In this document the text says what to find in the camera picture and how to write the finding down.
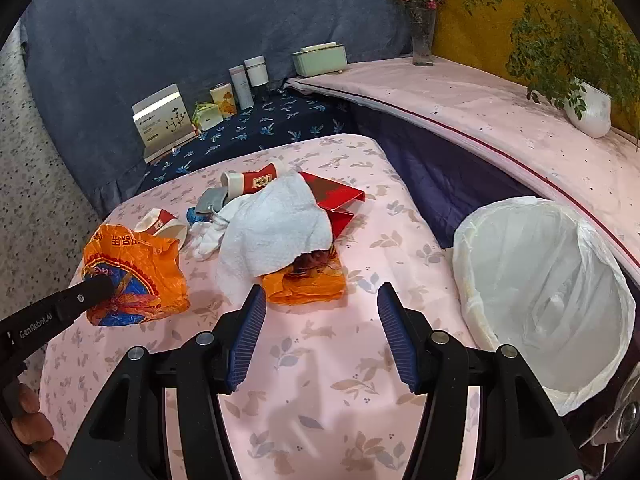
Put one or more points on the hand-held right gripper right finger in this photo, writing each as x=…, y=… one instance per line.
x=395, y=340

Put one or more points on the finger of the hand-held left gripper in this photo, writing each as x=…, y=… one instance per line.
x=85, y=296

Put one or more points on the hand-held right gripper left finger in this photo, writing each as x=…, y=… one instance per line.
x=247, y=340

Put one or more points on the large orange plastic bag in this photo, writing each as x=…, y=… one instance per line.
x=150, y=270

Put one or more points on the small orange plastic bag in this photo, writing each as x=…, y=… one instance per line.
x=305, y=287

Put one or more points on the white cloth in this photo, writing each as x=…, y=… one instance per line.
x=207, y=242

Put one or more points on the red and white paper cup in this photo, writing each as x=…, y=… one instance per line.
x=165, y=225

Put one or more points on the white paper towel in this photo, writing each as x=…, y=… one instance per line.
x=275, y=225

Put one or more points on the blue plastic wrapper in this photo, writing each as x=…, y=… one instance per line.
x=195, y=215

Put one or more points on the red paper bag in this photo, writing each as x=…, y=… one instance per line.
x=335, y=200

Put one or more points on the trash bin with white liner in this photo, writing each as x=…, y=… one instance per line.
x=540, y=280

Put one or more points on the red and white pouch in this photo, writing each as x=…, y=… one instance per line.
x=255, y=180

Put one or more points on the person's left hand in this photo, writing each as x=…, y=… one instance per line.
x=30, y=425

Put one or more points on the pink floral tablecloth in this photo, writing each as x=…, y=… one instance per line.
x=350, y=270

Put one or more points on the purple quilted cloth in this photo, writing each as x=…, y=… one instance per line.
x=425, y=175

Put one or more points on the white printed gift box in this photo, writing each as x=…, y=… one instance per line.
x=160, y=120

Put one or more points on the green snack packet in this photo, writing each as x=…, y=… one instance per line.
x=207, y=116

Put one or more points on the dark blue floral cloth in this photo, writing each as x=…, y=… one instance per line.
x=270, y=120

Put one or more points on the yellow printed can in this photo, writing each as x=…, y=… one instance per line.
x=223, y=101

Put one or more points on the chrome metal fixture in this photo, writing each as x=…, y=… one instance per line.
x=622, y=422

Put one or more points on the pale pink shelf cloth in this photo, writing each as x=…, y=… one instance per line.
x=475, y=105

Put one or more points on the white tube bottle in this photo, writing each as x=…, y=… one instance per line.
x=241, y=87

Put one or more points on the blue backdrop cloth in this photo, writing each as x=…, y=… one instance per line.
x=150, y=35

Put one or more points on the white jar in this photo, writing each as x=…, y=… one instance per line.
x=256, y=71

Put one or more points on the pale green tissue box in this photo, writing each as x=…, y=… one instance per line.
x=320, y=60

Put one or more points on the glass vase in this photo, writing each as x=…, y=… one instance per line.
x=423, y=40

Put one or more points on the white plant pot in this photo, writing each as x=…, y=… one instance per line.
x=590, y=107

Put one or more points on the yellow backdrop cloth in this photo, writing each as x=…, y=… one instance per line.
x=480, y=35

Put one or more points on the green leafy plant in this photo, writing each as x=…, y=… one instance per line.
x=550, y=50

